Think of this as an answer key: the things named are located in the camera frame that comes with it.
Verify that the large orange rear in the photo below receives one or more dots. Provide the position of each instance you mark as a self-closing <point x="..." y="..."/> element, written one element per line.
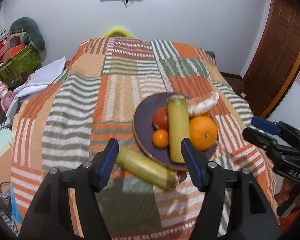
<point x="208" y="113"/>

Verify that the pink toy figure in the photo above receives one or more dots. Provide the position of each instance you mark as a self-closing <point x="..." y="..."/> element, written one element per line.
<point x="6" y="97"/>

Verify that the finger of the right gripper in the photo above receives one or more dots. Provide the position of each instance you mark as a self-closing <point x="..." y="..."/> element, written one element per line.
<point x="273" y="150"/>
<point x="266" y="126"/>

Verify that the orange green patchwork quilt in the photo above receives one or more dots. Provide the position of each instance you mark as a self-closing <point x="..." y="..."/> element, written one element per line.
<point x="94" y="100"/>

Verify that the grey neck pillow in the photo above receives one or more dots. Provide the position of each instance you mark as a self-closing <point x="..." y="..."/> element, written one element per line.
<point x="29" y="32"/>

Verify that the small tangerine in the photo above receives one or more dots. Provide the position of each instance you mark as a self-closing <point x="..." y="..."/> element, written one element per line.
<point x="160" y="139"/>

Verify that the large orange front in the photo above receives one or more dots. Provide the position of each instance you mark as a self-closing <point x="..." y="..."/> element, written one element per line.
<point x="203" y="132"/>

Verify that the yellow round object behind bed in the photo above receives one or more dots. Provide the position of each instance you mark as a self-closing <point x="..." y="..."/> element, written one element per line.
<point x="118" y="31"/>

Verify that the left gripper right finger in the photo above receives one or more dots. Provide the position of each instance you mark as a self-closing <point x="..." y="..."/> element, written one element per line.
<point x="250" y="216"/>

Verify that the large orange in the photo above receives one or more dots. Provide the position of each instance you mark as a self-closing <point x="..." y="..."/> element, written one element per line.
<point x="203" y="132"/>
<point x="208" y="113"/>

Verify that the dark red grape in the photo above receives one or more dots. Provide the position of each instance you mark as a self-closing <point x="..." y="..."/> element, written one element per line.
<point x="182" y="175"/>

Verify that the brown wooden door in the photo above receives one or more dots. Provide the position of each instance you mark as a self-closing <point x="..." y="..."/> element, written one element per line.
<point x="276" y="60"/>

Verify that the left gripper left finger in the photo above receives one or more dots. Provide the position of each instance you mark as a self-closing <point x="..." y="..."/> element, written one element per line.
<point x="65" y="205"/>

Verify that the red tomato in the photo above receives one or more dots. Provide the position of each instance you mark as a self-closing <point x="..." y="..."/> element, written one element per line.
<point x="160" y="119"/>

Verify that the dark purple round plate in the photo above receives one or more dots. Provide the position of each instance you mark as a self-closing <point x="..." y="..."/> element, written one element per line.
<point x="143" y="130"/>

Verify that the pink sausage roll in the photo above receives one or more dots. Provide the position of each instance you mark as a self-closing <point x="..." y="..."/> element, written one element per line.
<point x="202" y="104"/>

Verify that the white cloth on bedside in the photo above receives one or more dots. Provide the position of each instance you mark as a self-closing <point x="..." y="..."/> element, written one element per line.
<point x="39" y="81"/>

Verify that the green patterned box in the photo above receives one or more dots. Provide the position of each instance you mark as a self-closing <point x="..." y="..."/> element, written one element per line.
<point x="17" y="69"/>

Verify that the red orange boxes stack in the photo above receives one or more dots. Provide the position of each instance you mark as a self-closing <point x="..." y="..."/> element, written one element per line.
<point x="10" y="47"/>

